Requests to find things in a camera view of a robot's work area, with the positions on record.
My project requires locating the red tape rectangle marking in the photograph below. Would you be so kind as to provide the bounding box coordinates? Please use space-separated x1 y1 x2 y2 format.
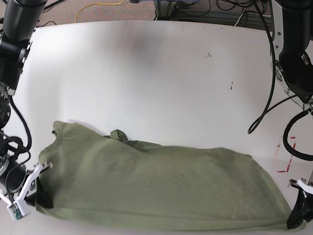
274 142 293 173

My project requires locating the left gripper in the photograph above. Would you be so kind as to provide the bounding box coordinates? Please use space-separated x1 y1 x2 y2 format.
287 178 313 229

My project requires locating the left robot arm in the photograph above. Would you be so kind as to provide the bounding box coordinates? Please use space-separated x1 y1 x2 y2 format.
247 0 313 162

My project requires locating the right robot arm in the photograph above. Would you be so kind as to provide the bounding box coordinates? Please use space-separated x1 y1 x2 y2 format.
0 0 46 203

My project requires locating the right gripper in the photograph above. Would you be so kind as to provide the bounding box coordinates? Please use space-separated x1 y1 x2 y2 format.
0 161 54 209

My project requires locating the olive green T-shirt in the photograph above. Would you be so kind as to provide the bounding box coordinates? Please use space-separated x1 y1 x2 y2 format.
35 121 291 232

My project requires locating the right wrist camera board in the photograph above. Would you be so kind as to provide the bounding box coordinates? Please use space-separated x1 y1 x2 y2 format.
7 200 31 221

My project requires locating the yellow cable on floor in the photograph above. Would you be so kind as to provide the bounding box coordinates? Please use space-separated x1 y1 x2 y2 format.
75 0 124 24

